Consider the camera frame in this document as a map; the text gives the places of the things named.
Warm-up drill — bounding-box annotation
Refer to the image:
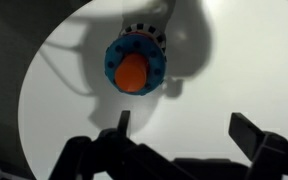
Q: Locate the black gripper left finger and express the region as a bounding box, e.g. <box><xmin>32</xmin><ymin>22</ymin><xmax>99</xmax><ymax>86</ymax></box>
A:
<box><xmin>48</xmin><ymin>109</ymin><xmax>198</xmax><ymax>180</ymax></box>

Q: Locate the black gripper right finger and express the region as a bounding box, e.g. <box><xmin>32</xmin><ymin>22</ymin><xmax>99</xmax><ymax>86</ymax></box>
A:
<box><xmin>228</xmin><ymin>112</ymin><xmax>288</xmax><ymax>180</ymax></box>

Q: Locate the orange post ring stacking stand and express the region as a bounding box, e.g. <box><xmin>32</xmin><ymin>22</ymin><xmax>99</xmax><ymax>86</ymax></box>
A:
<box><xmin>113</xmin><ymin>22</ymin><xmax>168</xmax><ymax>94</ymax></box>

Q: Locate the blue ring with dark dots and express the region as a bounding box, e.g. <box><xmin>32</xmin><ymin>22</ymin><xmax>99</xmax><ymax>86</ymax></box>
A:
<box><xmin>103</xmin><ymin>33</ymin><xmax>168</xmax><ymax>97</ymax></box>

